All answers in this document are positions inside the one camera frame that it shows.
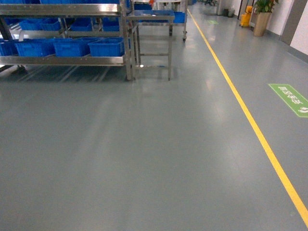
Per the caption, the blue plastic bin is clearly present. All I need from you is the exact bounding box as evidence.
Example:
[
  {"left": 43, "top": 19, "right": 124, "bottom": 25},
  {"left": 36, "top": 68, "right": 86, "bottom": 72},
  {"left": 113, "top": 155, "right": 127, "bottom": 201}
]
[
  {"left": 88, "top": 38, "right": 125, "bottom": 57},
  {"left": 53, "top": 37, "right": 100, "bottom": 57},
  {"left": 14, "top": 38, "right": 70, "bottom": 57}
]

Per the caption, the stainless steel shelf rack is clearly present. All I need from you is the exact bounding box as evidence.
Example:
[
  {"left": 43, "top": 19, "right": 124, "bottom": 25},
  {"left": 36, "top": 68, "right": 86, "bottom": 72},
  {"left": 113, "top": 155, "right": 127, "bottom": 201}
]
[{"left": 0, "top": 0, "right": 133, "bottom": 80}]

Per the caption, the small stainless steel table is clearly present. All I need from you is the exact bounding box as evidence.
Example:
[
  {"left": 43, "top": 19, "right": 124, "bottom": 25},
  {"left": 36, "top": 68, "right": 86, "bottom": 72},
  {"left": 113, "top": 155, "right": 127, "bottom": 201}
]
[{"left": 128, "top": 11, "right": 173, "bottom": 80}]

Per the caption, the yellow mop bucket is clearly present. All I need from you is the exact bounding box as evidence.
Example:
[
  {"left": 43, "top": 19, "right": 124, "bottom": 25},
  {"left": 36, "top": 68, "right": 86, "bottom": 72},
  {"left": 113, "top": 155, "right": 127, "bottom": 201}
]
[{"left": 240, "top": 6, "right": 253, "bottom": 27}]

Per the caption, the gold planter with plant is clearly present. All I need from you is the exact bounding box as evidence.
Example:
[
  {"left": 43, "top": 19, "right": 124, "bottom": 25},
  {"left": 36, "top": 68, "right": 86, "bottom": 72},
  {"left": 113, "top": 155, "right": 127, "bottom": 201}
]
[{"left": 253, "top": 0, "right": 279, "bottom": 37}]

